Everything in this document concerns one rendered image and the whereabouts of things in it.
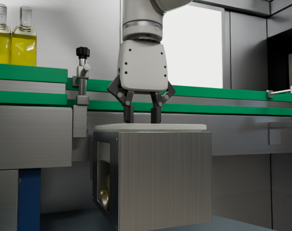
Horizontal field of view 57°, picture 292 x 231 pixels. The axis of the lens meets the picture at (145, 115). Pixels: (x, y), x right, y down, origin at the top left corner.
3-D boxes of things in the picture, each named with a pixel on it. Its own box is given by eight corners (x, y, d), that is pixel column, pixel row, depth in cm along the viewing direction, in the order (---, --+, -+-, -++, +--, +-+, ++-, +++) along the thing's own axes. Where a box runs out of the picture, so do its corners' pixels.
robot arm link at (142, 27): (155, 37, 61) (155, 50, 61) (118, 33, 58) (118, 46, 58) (171, 24, 53) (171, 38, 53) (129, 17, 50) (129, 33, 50)
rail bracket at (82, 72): (82, 109, 68) (83, 61, 69) (94, 102, 52) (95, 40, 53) (69, 108, 67) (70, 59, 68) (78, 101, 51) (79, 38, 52)
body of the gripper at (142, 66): (158, 46, 61) (158, 95, 60) (114, 41, 57) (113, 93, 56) (173, 35, 54) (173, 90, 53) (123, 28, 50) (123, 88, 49)
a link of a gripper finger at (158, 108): (164, 96, 58) (164, 126, 58) (150, 95, 57) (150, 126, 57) (170, 94, 55) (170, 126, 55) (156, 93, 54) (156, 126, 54)
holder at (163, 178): (151, 189, 72) (151, 131, 73) (212, 221, 46) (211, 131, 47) (87, 195, 66) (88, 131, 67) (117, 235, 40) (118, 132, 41)
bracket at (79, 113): (83, 136, 66) (83, 108, 66) (89, 137, 57) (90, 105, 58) (68, 137, 65) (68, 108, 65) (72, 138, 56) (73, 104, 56)
